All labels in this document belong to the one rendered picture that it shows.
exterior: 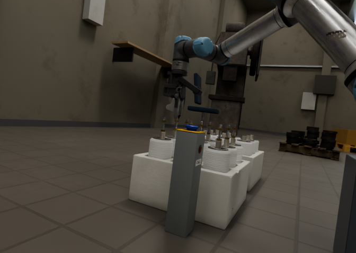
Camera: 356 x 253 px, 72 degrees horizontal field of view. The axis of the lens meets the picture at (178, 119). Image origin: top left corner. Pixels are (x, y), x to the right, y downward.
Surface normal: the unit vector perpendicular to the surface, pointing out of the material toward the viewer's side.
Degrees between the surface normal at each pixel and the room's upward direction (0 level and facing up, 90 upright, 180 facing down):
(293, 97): 90
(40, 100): 90
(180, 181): 90
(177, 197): 90
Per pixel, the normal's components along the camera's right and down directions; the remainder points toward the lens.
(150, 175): -0.43, -0.03
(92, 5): 0.88, 0.12
